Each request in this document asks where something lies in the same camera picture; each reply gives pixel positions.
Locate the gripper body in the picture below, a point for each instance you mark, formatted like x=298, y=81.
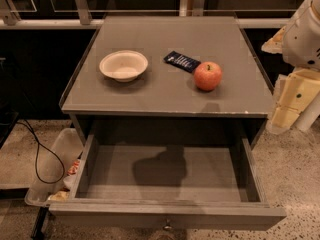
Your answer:
x=302, y=42

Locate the grey top drawer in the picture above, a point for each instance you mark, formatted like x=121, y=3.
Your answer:
x=197, y=182

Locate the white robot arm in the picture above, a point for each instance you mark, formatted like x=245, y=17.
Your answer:
x=308, y=14

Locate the grey drawer cabinet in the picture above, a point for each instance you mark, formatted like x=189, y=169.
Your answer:
x=164, y=90

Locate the metal drawer knob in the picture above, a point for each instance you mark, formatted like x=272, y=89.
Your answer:
x=167, y=226

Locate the red apple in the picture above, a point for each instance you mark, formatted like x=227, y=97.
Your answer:
x=207, y=76

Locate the dark blue snack packet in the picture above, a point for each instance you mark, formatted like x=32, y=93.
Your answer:
x=181, y=61

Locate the clear plastic bin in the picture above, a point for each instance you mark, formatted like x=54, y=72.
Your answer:
x=52, y=167

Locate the white pipe post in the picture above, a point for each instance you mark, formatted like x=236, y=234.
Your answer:
x=309, y=115

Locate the metal railing frame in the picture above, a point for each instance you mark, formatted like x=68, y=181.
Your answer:
x=89, y=11

